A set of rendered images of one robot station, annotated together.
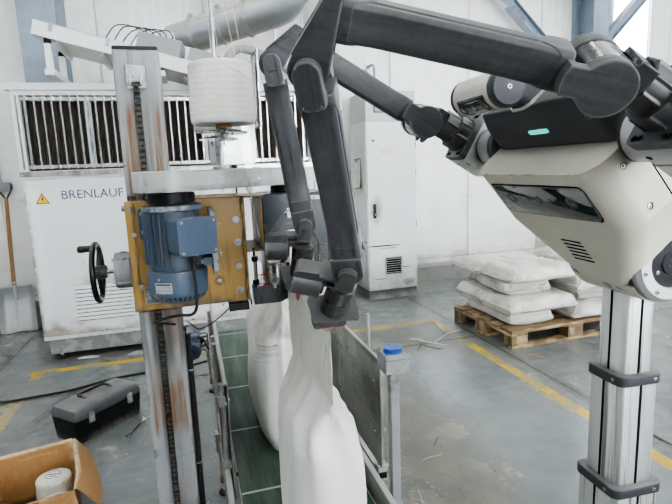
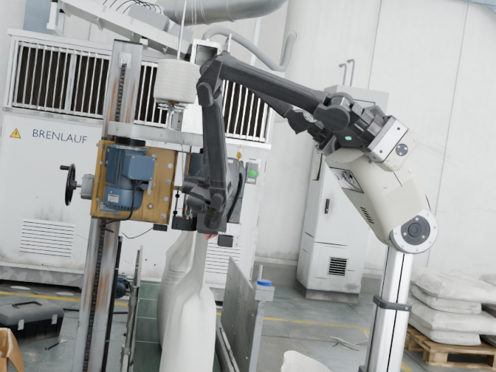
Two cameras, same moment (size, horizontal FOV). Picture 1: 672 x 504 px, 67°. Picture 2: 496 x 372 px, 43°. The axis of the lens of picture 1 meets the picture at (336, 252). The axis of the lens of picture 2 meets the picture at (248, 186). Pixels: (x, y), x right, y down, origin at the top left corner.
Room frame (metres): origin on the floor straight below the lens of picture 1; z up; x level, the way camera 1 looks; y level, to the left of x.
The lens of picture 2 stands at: (-1.08, -0.34, 1.37)
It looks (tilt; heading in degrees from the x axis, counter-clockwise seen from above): 3 degrees down; 7
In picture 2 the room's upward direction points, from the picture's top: 8 degrees clockwise
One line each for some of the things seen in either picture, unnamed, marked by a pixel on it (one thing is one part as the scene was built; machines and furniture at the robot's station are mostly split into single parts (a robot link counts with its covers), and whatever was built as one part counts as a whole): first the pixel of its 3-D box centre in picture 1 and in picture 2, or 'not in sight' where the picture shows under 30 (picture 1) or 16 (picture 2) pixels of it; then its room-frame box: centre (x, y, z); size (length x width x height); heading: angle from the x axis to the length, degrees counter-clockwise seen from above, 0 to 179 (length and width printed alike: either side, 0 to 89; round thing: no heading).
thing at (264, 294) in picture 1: (265, 292); (181, 223); (1.51, 0.22, 1.04); 0.08 x 0.06 x 0.05; 106
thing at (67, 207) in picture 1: (184, 214); (136, 172); (4.57, 1.36, 1.05); 2.28 x 1.16 x 2.09; 106
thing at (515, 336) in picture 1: (539, 316); (473, 344); (4.20, -1.74, 0.07); 1.20 x 0.82 x 0.14; 108
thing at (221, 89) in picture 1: (221, 94); (176, 82); (1.35, 0.28, 1.61); 0.17 x 0.17 x 0.17
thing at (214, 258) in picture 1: (207, 236); (147, 173); (1.39, 0.36, 1.23); 0.28 x 0.07 x 0.16; 16
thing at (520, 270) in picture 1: (529, 269); (463, 288); (3.91, -1.53, 0.56); 0.66 x 0.42 x 0.15; 106
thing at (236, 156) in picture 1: (232, 117); (199, 89); (3.91, 0.74, 1.82); 0.51 x 0.27 x 0.71; 16
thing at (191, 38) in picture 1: (156, 41); (145, 12); (3.92, 1.26, 2.38); 1.53 x 0.53 x 0.61; 106
